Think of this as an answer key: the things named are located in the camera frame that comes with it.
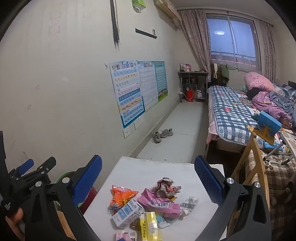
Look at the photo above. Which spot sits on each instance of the heap of hanging clothes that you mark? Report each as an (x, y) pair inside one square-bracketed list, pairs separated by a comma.
[(218, 75)]

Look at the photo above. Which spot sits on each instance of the grey shoe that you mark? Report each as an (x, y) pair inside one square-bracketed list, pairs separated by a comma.
[(166, 132), (156, 138)]

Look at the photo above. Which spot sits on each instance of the teal wall poster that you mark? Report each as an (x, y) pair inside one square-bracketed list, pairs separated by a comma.
[(161, 81)]

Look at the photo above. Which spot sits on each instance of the yellow carton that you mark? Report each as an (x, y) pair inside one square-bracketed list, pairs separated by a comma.
[(150, 228)]

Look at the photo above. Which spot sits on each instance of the large blue chart poster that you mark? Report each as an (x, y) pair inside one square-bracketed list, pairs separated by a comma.
[(127, 92)]

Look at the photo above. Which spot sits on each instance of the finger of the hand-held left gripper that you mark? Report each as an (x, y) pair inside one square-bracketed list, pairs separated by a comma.
[(45, 168), (26, 166)]

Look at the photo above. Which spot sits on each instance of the window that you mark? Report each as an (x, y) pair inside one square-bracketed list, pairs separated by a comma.
[(233, 39)]

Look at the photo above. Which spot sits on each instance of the red bin with green rim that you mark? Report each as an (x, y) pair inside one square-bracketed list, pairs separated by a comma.
[(61, 176)]

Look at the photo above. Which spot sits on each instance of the grey blue clothing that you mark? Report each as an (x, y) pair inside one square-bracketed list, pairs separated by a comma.
[(279, 99)]

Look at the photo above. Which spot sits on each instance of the yellow wrapper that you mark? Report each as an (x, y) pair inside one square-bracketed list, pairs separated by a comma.
[(172, 198)]

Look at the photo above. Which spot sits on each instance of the person's left hand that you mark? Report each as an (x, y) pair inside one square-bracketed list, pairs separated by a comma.
[(13, 222)]

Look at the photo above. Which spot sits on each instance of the white and blue milk carton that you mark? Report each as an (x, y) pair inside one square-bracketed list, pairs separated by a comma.
[(127, 213)]

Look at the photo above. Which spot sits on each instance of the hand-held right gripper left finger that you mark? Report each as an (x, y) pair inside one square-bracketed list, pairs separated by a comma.
[(89, 178)]

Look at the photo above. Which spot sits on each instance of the yellow toy crane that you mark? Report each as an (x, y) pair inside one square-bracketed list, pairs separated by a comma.
[(262, 133)]

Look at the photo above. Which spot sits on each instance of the black wall rail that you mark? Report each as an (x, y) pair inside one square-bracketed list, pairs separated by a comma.
[(145, 33)]

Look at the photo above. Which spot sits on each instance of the black wall strip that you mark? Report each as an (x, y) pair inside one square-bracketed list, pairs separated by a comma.
[(115, 23)]

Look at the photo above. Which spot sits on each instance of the brown checkered blanket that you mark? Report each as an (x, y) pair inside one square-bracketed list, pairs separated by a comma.
[(282, 185)]

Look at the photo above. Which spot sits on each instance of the orange snack bag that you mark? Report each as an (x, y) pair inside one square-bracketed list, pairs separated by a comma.
[(122, 194)]

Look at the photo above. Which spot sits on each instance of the clear silver wrapper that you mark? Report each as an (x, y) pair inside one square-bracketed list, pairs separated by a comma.
[(189, 204)]

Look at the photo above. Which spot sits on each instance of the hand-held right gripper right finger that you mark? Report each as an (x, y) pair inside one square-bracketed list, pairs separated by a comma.
[(205, 177)]

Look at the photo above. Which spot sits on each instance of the purple blanket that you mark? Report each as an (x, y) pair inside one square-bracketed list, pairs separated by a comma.
[(268, 104)]

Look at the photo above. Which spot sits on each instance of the green tissue box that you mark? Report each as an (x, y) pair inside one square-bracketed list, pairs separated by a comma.
[(138, 4)]

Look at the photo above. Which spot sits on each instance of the white wall socket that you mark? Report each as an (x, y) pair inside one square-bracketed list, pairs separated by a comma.
[(138, 122), (126, 134)]

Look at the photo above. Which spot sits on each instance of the brown gold packet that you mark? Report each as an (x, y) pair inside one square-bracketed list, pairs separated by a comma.
[(135, 225)]

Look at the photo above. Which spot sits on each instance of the light blue wrapper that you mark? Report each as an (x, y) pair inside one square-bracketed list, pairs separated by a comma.
[(163, 222)]

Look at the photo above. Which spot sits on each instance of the red bucket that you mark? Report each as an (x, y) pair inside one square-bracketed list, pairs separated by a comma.
[(189, 95)]

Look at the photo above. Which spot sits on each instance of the pink snack bag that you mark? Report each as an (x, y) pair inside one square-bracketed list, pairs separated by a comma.
[(159, 206)]

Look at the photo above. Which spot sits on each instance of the patterned pink curtain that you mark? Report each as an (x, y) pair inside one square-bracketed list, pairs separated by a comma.
[(196, 41), (269, 51)]

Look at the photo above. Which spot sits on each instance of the white chart poster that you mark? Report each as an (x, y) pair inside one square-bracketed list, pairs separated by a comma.
[(149, 85)]

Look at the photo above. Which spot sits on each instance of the pink box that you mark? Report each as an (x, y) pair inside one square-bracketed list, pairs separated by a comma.
[(186, 67)]

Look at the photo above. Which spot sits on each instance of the pink bed sheet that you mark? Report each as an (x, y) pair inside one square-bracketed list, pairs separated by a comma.
[(211, 134)]

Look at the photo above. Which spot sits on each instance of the cartoon printed board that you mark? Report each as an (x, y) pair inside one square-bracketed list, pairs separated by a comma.
[(288, 141)]

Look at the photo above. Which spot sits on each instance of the blue book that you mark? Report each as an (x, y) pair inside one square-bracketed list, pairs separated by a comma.
[(269, 121)]

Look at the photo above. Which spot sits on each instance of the wall air conditioner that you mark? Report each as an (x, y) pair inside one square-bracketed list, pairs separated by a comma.
[(167, 11)]

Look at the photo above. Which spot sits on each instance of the wooden chair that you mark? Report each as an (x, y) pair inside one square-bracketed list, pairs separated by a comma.
[(252, 157)]

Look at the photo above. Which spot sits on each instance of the small pink packet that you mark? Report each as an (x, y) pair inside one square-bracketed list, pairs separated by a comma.
[(126, 236)]

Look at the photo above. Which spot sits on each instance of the bed with patterned blanket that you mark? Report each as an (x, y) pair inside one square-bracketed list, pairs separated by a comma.
[(229, 109)]

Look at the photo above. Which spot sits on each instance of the black garment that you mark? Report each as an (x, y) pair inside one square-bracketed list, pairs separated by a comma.
[(253, 92)]

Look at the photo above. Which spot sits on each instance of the pink pillow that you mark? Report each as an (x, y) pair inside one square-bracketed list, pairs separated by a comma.
[(257, 81)]

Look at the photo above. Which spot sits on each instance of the crumpled pink white wrapper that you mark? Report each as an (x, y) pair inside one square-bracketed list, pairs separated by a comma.
[(165, 185)]

